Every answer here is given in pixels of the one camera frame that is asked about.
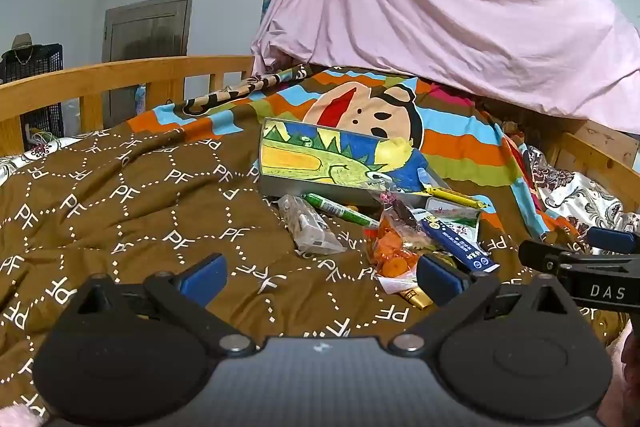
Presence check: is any pink sheet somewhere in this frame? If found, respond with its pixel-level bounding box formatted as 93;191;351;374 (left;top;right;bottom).
250;0;640;135

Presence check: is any green stick snack packet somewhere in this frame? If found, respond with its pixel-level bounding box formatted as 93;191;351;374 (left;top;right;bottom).
301;193;381;229

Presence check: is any white green snack packet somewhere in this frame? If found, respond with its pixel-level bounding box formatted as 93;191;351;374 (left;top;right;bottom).
425;197;482;243

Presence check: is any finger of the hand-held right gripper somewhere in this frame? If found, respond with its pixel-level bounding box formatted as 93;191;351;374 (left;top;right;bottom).
586;227;640;255
518;239;576;279

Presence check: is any black plastic crate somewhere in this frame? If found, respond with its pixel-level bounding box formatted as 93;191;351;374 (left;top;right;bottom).
0;43;65;140

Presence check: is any gold snack packet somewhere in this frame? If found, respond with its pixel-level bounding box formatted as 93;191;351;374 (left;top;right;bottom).
377;274;434;311

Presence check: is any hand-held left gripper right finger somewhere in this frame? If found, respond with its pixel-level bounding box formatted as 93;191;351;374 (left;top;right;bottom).
389;253;583;355

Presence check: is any wooden bed side rail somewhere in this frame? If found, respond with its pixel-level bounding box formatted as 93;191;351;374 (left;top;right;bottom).
552;119;640;198

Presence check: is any yellow stick snack packet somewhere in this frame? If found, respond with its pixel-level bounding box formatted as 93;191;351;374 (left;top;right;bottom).
424;186;488;209

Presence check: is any clear biscuit packet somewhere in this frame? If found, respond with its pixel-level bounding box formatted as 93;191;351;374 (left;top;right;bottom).
276;194;347;256

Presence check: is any straw hat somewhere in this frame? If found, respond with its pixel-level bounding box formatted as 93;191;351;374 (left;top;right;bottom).
1;33;36;65

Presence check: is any tin box with dinosaur drawing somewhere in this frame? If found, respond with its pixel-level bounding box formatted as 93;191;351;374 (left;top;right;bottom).
258;118;451;208

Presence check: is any tan black striped roll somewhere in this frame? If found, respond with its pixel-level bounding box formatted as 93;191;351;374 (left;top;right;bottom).
182;66;307;116

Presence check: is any clear bag of orange snacks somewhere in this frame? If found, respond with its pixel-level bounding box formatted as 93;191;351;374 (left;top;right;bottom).
364;207;441;280

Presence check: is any wooden bed headboard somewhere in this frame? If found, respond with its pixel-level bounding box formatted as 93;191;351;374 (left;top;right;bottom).
0;55;256;158

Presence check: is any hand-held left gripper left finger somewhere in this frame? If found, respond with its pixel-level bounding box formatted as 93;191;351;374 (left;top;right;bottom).
57;253;257;355

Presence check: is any blue toothpaste box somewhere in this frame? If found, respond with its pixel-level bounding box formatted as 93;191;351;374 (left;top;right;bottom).
419;213;501;275

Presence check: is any floral bed sheet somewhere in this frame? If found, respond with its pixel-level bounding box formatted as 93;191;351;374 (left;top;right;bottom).
525;147;640;253
0;137;81;188

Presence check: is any brown cartoon printed blanket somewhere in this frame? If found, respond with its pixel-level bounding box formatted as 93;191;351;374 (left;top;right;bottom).
0;66;631;427

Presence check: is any pink fluffy cloth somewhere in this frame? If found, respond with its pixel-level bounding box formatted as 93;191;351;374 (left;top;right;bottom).
0;399;48;427

